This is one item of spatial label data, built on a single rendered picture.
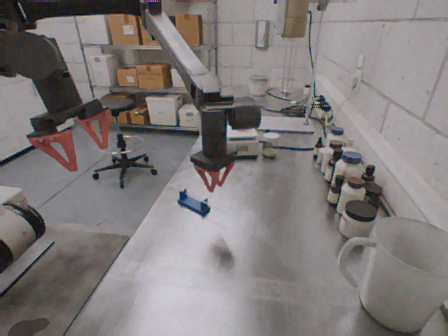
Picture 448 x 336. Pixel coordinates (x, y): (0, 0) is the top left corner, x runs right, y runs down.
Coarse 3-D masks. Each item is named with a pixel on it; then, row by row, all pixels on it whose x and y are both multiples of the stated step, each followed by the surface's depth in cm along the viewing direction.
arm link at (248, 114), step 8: (208, 80) 58; (216, 80) 59; (208, 88) 57; (216, 88) 57; (208, 96) 57; (216, 96) 57; (224, 96) 58; (232, 96) 59; (240, 104) 57; (248, 104) 57; (256, 104) 57; (240, 112) 56; (248, 112) 56; (256, 112) 57; (240, 120) 56; (248, 120) 57; (256, 120) 57; (232, 128) 59; (240, 128) 58; (248, 128) 59; (256, 128) 60
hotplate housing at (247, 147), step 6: (228, 138) 100; (234, 138) 99; (240, 138) 100; (246, 138) 100; (252, 138) 100; (228, 144) 98; (234, 144) 98; (240, 144) 98; (246, 144) 99; (252, 144) 99; (258, 144) 99; (240, 150) 100; (246, 150) 100; (252, 150) 100; (234, 156) 101; (240, 156) 101; (246, 156) 101; (252, 156) 101
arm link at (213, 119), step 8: (208, 104) 56; (216, 104) 56; (224, 104) 56; (232, 104) 57; (208, 112) 54; (216, 112) 54; (224, 112) 55; (232, 112) 56; (208, 120) 55; (216, 120) 55; (224, 120) 56; (232, 120) 57; (208, 128) 56; (216, 128) 56; (224, 128) 57
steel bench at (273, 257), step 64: (320, 128) 130; (192, 192) 81; (256, 192) 81; (320, 192) 81; (128, 256) 58; (192, 256) 58; (256, 256) 58; (320, 256) 58; (128, 320) 46; (192, 320) 46; (256, 320) 46; (320, 320) 46
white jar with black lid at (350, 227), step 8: (352, 200) 65; (344, 208) 63; (352, 208) 62; (360, 208) 62; (368, 208) 62; (344, 216) 63; (352, 216) 60; (360, 216) 59; (368, 216) 59; (344, 224) 63; (352, 224) 61; (360, 224) 60; (368, 224) 60; (344, 232) 64; (352, 232) 62; (360, 232) 61; (368, 232) 61
